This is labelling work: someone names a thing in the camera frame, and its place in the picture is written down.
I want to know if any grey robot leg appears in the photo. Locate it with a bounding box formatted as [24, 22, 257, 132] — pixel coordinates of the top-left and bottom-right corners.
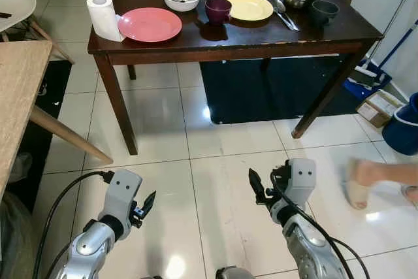
[215, 266, 256, 279]

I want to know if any beige slipper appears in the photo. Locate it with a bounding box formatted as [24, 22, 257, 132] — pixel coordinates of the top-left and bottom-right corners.
[346, 159, 374, 211]

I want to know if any dark blue rug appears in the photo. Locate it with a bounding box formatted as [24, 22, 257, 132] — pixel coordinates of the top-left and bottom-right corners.
[199, 57, 368, 125]

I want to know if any person's bare leg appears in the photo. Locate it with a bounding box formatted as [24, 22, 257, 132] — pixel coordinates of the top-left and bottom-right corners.
[356, 159, 418, 189]

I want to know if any grey plastic bag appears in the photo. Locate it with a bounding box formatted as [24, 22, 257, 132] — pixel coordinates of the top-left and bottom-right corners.
[0, 191, 35, 279]

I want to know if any small cardboard box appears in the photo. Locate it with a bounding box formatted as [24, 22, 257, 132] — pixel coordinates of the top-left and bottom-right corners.
[357, 90, 405, 129]

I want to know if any black floor mat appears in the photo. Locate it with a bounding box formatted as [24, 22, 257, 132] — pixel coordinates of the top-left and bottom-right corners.
[5, 60, 72, 211]

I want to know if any blue plastic bucket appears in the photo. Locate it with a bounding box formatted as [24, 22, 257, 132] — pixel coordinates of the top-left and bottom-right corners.
[382, 93, 418, 156]

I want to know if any dark wooden dining table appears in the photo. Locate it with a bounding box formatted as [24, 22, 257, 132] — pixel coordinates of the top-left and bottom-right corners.
[87, 0, 384, 157]

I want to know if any light wooden table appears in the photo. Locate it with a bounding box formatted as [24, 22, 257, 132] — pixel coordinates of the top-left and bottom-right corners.
[0, 40, 114, 196]

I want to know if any yellow plate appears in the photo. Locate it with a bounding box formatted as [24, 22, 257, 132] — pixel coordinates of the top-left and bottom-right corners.
[221, 0, 274, 22]

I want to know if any purple cup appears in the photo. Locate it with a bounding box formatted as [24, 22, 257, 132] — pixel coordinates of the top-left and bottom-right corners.
[205, 0, 233, 26]

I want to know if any pink plate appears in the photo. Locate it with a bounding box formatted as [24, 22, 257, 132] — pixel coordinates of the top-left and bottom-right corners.
[118, 7, 183, 43]

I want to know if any large metal spoon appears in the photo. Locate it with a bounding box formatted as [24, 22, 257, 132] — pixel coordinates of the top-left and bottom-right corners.
[274, 0, 300, 31]

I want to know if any dark grey cup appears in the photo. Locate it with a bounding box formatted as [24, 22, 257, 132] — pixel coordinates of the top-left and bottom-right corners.
[310, 0, 340, 27]

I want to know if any white paper towel roll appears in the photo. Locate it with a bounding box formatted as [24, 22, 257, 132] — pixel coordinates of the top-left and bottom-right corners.
[87, 0, 125, 42]

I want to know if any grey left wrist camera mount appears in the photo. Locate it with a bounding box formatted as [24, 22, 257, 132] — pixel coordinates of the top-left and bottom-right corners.
[98, 169, 144, 223]

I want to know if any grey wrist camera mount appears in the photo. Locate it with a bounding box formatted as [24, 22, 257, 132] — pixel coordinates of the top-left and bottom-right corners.
[272, 159, 318, 205]
[98, 169, 144, 223]

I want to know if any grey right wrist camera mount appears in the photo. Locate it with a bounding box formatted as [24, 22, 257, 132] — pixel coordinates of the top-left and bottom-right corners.
[272, 159, 318, 205]

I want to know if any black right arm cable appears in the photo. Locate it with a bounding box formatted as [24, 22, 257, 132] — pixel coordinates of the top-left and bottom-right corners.
[269, 167, 371, 279]

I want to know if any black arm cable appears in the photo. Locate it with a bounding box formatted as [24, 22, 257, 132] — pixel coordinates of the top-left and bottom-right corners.
[269, 167, 371, 279]
[31, 171, 110, 279]

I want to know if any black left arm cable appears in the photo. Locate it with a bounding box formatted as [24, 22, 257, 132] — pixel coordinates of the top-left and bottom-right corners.
[31, 171, 110, 279]

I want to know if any blue-handled dustpan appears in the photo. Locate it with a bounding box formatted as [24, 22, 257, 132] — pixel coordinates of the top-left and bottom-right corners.
[344, 27, 414, 101]

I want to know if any white-handled flat mop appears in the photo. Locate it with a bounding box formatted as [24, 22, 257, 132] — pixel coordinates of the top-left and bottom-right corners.
[355, 0, 418, 91]

